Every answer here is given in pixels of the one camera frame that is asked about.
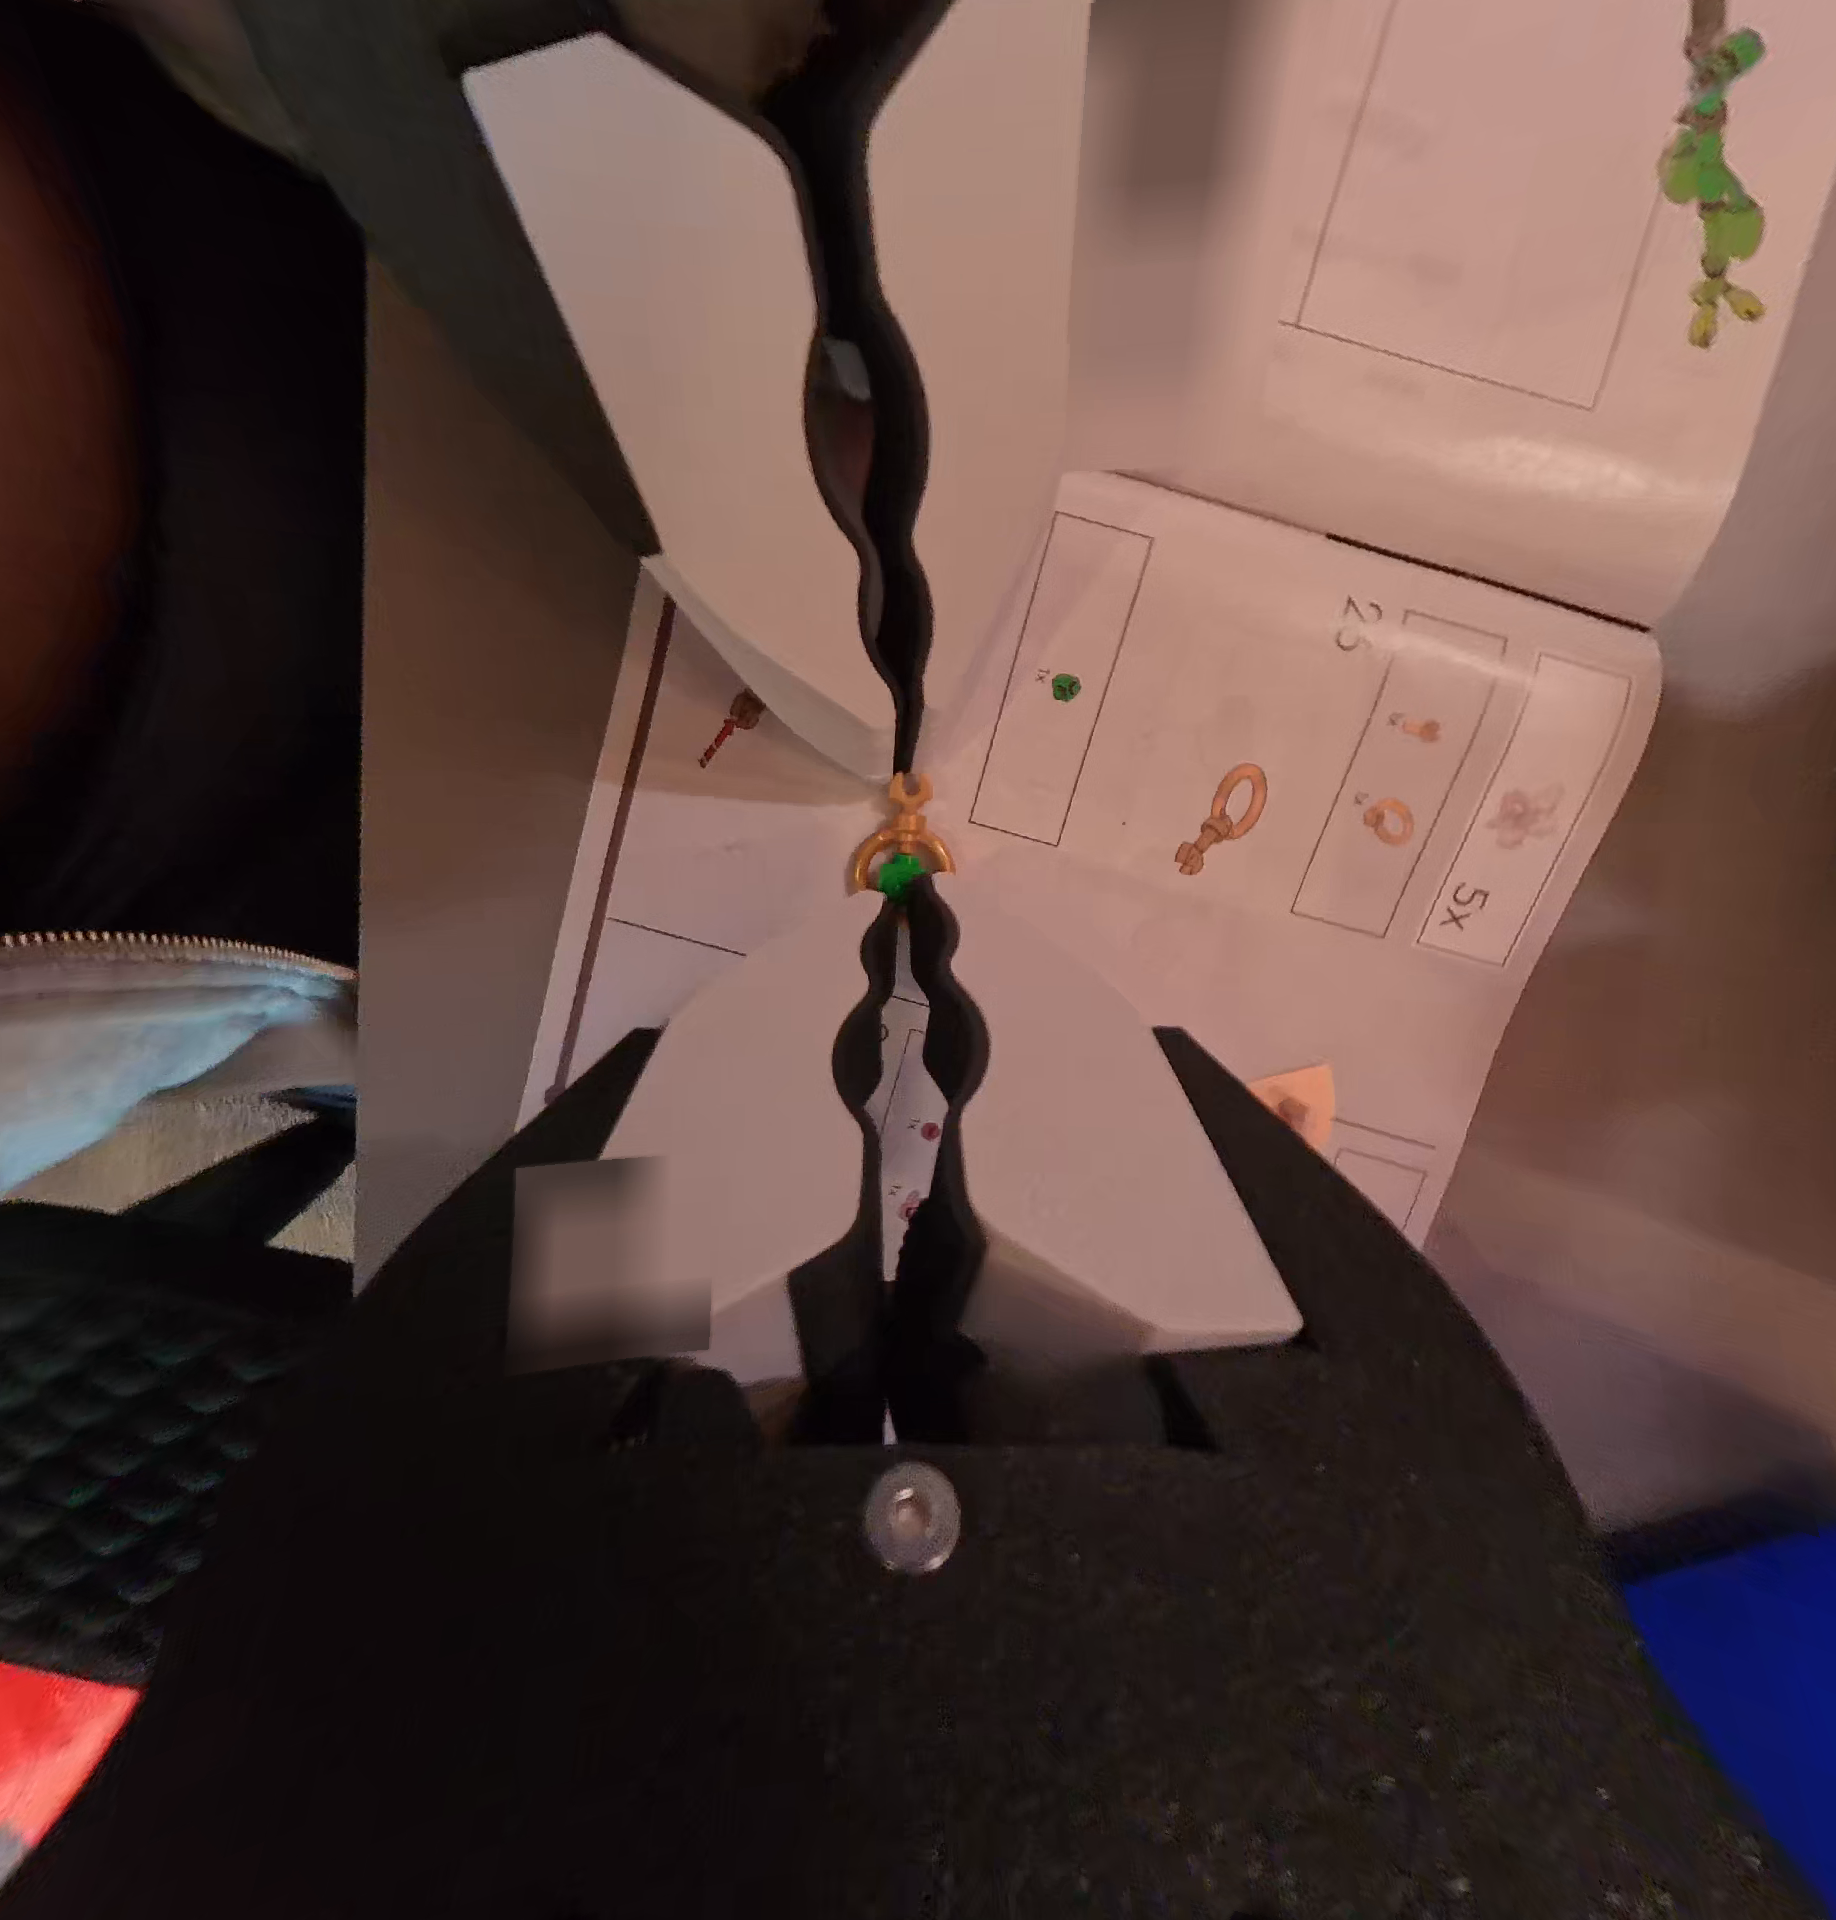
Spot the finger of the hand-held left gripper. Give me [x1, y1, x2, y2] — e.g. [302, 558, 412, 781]
[457, 27, 922, 782]
[869, 0, 1094, 778]

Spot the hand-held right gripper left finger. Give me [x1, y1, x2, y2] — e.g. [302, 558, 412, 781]
[600, 906, 885, 1381]

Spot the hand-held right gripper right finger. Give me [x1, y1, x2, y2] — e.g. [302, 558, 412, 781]
[917, 884, 1305, 1354]

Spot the gold ring piece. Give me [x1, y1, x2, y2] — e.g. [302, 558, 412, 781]
[846, 767, 957, 905]

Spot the person's left forearm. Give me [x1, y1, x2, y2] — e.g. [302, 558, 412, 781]
[0, 91, 158, 845]

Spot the grey desk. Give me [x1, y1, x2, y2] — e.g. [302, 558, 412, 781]
[356, 0, 1836, 1547]

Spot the pink petal piece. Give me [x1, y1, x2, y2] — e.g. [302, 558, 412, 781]
[1249, 1057, 1348, 1149]

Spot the open instruction booklet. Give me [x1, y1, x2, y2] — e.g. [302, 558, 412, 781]
[521, 0, 1820, 1277]

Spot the black mesh chair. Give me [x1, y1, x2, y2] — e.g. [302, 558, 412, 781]
[0, 1199, 339, 1670]

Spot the blue plastic storage bin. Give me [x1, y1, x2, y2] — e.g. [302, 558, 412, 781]
[1616, 1522, 1836, 1920]

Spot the red panel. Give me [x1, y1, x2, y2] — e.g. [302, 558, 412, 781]
[0, 1642, 144, 1899]

